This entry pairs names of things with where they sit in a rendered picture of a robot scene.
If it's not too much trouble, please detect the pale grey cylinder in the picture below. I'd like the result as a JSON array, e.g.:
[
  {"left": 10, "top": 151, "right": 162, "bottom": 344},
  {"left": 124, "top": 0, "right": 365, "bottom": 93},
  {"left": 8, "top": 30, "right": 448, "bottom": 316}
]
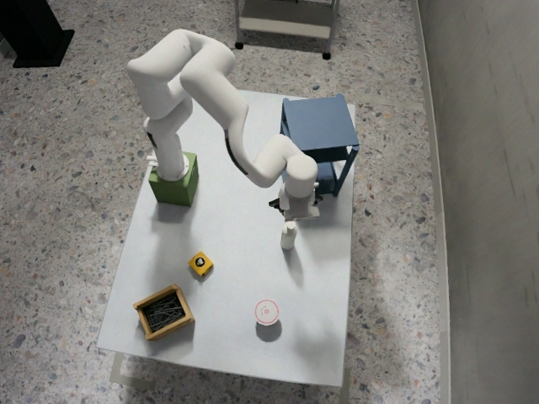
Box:
[{"left": 280, "top": 221, "right": 297, "bottom": 249}]

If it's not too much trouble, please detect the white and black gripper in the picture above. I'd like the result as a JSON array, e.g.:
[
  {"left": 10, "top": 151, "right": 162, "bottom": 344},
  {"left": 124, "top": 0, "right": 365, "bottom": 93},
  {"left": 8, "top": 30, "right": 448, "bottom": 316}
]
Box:
[{"left": 269, "top": 183, "right": 323, "bottom": 216}]

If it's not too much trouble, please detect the blue shelving unit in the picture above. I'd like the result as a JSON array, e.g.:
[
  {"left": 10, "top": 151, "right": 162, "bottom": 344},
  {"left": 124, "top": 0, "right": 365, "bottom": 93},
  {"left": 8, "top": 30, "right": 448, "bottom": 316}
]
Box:
[{"left": 280, "top": 93, "right": 360, "bottom": 197}]

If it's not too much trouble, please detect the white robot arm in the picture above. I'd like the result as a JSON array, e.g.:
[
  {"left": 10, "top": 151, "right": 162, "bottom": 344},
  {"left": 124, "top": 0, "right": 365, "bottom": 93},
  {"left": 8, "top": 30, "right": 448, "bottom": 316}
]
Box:
[{"left": 127, "top": 29, "right": 319, "bottom": 222}]

